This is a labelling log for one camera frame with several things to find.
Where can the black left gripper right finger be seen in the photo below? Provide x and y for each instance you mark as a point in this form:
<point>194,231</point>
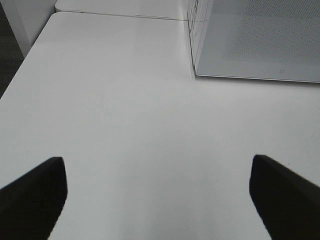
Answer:
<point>287,203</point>

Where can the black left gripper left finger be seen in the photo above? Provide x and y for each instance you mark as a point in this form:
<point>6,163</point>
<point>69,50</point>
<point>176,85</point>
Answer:
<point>31,205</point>

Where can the white microwave door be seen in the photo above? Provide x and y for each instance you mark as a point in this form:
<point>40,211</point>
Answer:
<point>263,39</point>

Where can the white microwave oven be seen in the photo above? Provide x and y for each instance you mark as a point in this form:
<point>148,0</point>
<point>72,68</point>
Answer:
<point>198,16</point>

